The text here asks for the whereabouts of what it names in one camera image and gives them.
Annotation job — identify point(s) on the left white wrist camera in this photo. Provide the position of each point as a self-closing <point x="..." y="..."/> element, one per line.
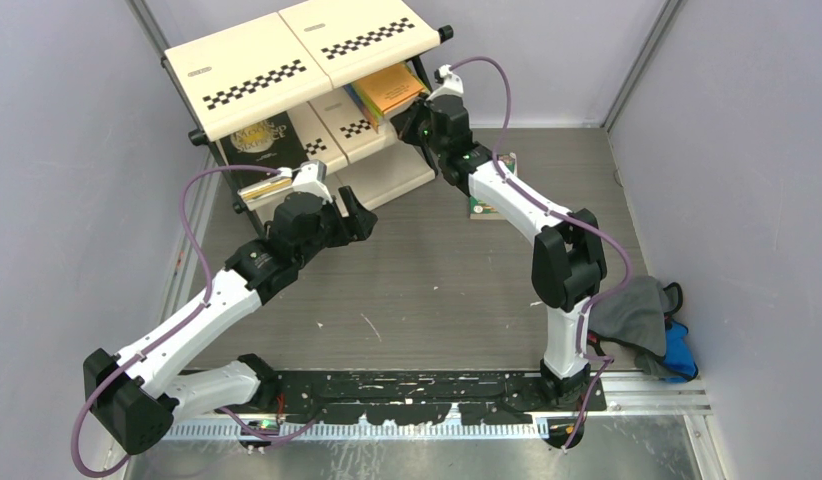
<point x="308" y="178"/>

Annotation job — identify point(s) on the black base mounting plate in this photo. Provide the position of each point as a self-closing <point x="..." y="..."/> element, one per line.
<point x="414" y="400"/>

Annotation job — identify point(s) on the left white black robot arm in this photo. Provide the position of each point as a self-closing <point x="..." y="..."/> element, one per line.
<point x="140" y="392"/>

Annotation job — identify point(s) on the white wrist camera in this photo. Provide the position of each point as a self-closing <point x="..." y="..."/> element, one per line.
<point x="308" y="178"/>
<point x="448" y="83"/>

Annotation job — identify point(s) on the light green spine book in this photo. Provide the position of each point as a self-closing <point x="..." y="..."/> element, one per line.
<point x="371" y="98"/>

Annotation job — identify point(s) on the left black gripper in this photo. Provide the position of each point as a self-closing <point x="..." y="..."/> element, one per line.
<point x="356" y="225"/>

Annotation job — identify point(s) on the aluminium rail frame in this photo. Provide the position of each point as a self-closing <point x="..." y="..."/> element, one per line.
<point x="445" y="425"/>

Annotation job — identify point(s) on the dark green spine book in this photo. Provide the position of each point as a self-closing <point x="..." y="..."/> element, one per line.
<point x="479" y="210"/>

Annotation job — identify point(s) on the black Moon Sixpence book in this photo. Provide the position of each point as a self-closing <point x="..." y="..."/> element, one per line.
<point x="272" y="142"/>

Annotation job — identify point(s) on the cream three-tier shelf rack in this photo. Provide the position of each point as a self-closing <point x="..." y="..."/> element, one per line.
<point x="297" y="60"/>

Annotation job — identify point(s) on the orange spine book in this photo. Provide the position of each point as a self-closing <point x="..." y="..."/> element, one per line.
<point x="402" y="85"/>

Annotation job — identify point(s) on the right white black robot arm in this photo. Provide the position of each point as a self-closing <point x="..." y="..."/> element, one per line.
<point x="568" y="261"/>

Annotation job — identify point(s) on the grey cloth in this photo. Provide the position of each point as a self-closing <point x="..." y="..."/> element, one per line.
<point x="637" y="317"/>

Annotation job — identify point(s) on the yellow book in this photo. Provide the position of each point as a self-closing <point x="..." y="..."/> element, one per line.
<point x="262" y="193"/>

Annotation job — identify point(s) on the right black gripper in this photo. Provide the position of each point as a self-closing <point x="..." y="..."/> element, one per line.
<point x="404" y="124"/>

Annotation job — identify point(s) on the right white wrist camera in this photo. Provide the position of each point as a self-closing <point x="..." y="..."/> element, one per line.
<point x="448" y="83"/>

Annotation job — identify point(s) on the blue cloth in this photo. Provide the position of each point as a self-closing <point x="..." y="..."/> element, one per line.
<point x="678" y="360"/>

